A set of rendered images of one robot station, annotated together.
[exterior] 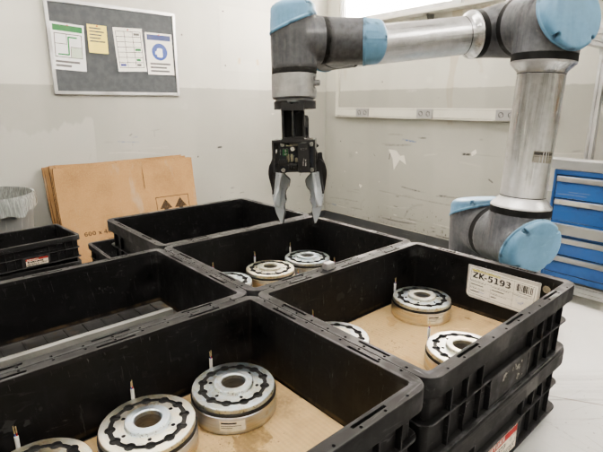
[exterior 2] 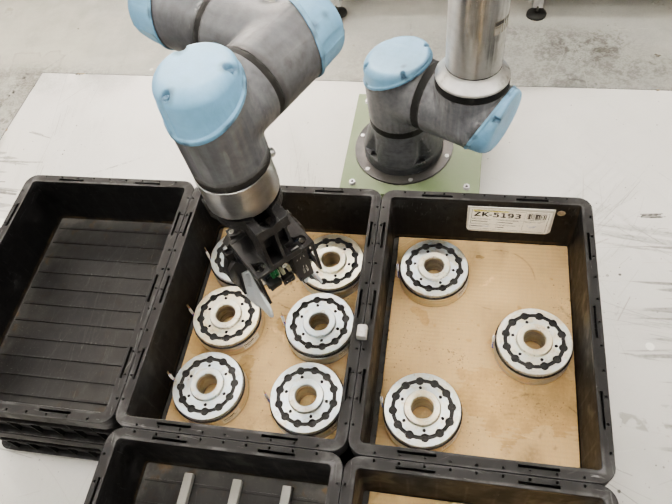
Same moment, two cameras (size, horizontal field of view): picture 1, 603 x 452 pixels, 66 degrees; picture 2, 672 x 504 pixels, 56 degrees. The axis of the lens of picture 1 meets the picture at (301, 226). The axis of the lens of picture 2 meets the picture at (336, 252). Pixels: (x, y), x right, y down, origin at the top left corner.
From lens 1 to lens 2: 0.64 m
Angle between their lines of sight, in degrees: 47
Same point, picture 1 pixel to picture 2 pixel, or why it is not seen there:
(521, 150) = (480, 25)
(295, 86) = (262, 198)
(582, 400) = not seen: hidden behind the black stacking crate
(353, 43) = (310, 77)
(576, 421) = not seen: hidden behind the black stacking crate
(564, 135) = not seen: outside the picture
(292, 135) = (284, 256)
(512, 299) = (523, 225)
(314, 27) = (258, 102)
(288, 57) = (239, 172)
